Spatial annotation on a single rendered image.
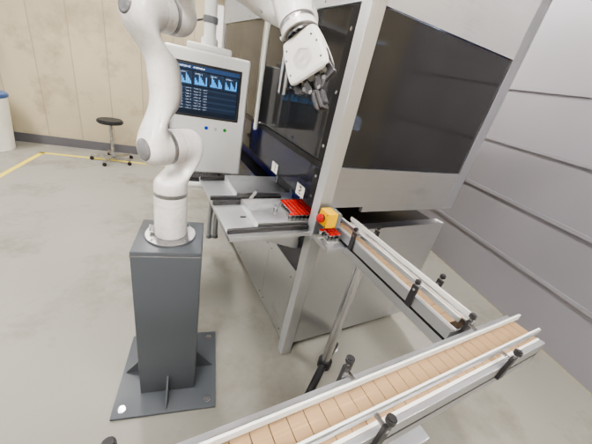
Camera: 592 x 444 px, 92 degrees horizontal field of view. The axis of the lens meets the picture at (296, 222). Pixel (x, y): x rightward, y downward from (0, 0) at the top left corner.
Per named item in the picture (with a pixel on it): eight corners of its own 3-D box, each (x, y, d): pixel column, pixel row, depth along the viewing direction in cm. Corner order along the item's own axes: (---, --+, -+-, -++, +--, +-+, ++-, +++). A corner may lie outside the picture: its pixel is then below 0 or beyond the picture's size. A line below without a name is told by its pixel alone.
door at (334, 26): (285, 137, 160) (307, 11, 134) (325, 163, 128) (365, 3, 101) (284, 137, 160) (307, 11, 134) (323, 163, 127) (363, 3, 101)
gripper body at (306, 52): (273, 40, 65) (287, 86, 65) (310, 11, 59) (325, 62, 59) (292, 51, 71) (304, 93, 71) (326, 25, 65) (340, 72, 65)
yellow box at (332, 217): (329, 220, 135) (333, 206, 132) (338, 227, 130) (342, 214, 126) (316, 221, 132) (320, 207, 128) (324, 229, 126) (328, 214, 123)
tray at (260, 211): (297, 203, 165) (298, 198, 164) (319, 225, 146) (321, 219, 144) (240, 204, 149) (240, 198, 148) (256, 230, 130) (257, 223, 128)
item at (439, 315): (326, 238, 143) (334, 210, 136) (351, 236, 151) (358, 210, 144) (437, 351, 91) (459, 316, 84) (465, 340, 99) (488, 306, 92)
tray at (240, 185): (275, 181, 191) (276, 176, 190) (291, 197, 171) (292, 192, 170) (224, 180, 175) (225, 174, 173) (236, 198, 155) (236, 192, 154)
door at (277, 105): (257, 120, 196) (270, 17, 169) (284, 137, 161) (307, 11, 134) (256, 119, 196) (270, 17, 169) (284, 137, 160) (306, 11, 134)
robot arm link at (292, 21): (270, 29, 64) (275, 41, 64) (302, 3, 59) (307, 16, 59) (292, 42, 71) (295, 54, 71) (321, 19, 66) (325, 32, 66)
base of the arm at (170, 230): (139, 247, 105) (136, 202, 97) (149, 222, 121) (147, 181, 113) (194, 248, 111) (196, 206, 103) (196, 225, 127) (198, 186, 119)
